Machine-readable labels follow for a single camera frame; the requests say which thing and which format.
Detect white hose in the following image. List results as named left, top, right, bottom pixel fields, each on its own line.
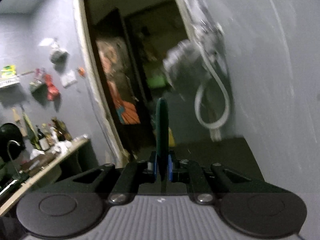
left=194, top=45, right=231, bottom=130

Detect wooden-handled grater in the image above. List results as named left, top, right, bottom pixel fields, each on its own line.
left=11, top=107, right=27, bottom=137

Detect red plastic bag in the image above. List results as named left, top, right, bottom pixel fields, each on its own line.
left=44, top=74, right=62, bottom=102

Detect white wall rack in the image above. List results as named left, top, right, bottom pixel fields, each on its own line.
left=0, top=76, right=21, bottom=88

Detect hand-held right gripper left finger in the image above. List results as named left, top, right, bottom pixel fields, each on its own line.
left=26, top=152, right=158, bottom=204

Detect green-handled knife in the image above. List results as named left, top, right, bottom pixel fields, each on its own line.
left=155, top=97, right=169, bottom=196

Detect metal corner rack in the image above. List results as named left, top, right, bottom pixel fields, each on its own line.
left=29, top=79, right=48, bottom=94

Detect dark wooden cutting board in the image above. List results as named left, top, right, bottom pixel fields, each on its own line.
left=20, top=152, right=57, bottom=175

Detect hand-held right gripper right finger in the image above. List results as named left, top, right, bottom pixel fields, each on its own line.
left=168, top=151, right=293, bottom=204

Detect green hanging cloth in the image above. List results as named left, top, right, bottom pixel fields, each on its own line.
left=22, top=106, right=40, bottom=149

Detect wall faucet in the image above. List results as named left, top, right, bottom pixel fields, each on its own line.
left=192, top=17, right=224, bottom=45

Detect white door frame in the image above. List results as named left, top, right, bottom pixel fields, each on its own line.
left=72, top=0, right=200, bottom=167

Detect yellow bin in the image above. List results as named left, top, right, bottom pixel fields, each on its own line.
left=168, top=127, right=177, bottom=147

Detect curved sink faucet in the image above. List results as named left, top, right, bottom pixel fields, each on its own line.
left=7, top=140, right=21, bottom=178

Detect yellow-green packet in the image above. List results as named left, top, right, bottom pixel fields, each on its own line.
left=0, top=65, right=17, bottom=78

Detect green box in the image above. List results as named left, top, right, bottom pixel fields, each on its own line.
left=146, top=74, right=167, bottom=89

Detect red packets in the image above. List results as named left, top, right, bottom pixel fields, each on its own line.
left=35, top=67, right=47, bottom=80

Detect wooden kitchen counter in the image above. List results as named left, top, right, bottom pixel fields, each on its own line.
left=0, top=137, right=91, bottom=217

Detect dark wooden door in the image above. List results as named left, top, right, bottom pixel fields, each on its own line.
left=94, top=7, right=155, bottom=153

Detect small hanging bag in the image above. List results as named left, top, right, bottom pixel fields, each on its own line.
left=39, top=37, right=69, bottom=64

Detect black wok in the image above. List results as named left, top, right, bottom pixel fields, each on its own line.
left=0, top=123, right=25, bottom=163

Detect clear bag with dark contents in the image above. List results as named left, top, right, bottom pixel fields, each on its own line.
left=163, top=40, right=208, bottom=100

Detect sunflower door poster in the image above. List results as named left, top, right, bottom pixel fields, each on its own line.
left=96, top=37, right=141, bottom=125

